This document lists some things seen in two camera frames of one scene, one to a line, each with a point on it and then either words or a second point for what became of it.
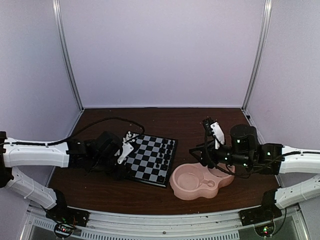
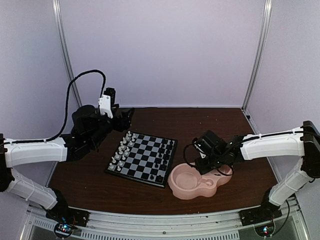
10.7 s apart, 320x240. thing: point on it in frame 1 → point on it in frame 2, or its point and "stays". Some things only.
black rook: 160,178 stays
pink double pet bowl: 191,181 stays
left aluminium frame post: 57,8 stays
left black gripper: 121,173 → 125,121
